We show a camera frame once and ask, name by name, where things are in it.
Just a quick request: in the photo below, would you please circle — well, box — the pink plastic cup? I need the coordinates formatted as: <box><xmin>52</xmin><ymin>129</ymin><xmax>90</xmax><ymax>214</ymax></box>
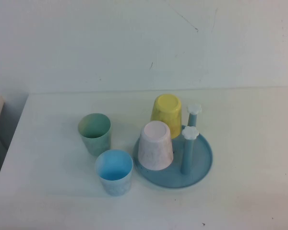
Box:
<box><xmin>137</xmin><ymin>121</ymin><xmax>174</xmax><ymax>171</ymax></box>

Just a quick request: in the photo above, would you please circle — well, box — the yellow plastic cup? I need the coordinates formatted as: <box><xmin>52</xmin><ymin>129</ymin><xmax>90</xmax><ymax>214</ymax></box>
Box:
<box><xmin>150</xmin><ymin>93</ymin><xmax>182</xmax><ymax>139</ymax></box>

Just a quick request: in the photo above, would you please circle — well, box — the green plastic cup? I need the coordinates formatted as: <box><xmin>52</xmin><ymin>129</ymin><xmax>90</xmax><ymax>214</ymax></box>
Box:
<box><xmin>77</xmin><ymin>113</ymin><xmax>112</xmax><ymax>157</ymax></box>

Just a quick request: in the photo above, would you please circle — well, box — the blue cup stand with pegs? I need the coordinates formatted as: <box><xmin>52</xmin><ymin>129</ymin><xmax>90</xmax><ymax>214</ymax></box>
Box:
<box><xmin>132</xmin><ymin>103</ymin><xmax>214</xmax><ymax>189</ymax></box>

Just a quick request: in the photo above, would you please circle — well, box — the blue plastic cup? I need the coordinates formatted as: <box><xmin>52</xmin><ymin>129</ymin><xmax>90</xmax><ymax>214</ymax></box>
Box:
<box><xmin>95</xmin><ymin>149</ymin><xmax>134</xmax><ymax>197</ymax></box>

